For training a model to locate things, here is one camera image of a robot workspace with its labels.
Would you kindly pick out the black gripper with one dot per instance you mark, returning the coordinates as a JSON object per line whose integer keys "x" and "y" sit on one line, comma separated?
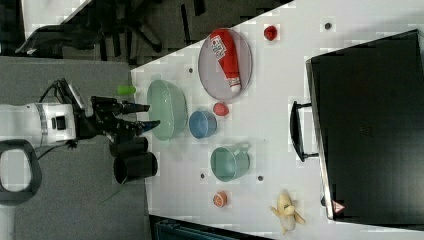
{"x": 104, "y": 121}

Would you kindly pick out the black toaster oven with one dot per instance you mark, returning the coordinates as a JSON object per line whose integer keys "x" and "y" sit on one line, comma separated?
{"x": 367, "y": 106}

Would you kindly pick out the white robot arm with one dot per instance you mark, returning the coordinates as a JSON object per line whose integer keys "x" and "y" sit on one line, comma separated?
{"x": 53, "y": 124}

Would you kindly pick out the black cylinder holder rear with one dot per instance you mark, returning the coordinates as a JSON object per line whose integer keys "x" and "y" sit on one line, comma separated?
{"x": 135, "y": 146}

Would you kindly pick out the black cylinder holder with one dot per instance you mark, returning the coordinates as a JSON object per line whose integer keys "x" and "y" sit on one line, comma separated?
{"x": 135, "y": 146}
{"x": 131, "y": 168}

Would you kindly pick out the green toy cylinder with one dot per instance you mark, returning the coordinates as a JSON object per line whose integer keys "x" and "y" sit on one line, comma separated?
{"x": 126, "y": 90}

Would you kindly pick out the green plastic colander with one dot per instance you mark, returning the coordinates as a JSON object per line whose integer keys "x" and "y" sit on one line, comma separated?
{"x": 168, "y": 105}

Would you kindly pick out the black cylinder holder front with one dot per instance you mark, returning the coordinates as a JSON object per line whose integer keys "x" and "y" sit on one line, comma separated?
{"x": 131, "y": 168}

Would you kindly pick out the blue small bowl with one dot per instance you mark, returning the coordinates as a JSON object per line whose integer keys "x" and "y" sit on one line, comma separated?
{"x": 202, "y": 124}

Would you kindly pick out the toy strawberry near bowl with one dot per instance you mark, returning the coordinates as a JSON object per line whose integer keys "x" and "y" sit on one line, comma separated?
{"x": 220, "y": 109}

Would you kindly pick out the purple round plate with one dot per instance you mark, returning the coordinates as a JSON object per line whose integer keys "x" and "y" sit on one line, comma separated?
{"x": 211, "y": 75}

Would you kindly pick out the green mug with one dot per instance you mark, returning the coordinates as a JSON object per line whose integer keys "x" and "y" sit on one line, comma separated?
{"x": 229, "y": 163}

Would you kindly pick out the red ketchup bottle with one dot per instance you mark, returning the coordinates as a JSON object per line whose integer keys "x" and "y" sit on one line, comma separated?
{"x": 224, "y": 49}

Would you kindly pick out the toy orange half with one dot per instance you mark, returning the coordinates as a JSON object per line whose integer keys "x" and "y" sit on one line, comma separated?
{"x": 220, "y": 199}

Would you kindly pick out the red toy strawberry far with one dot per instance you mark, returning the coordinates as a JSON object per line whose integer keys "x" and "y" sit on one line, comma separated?
{"x": 270, "y": 33}

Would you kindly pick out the toy peeled banana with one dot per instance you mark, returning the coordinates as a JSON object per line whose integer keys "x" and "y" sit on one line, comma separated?
{"x": 286, "y": 212}

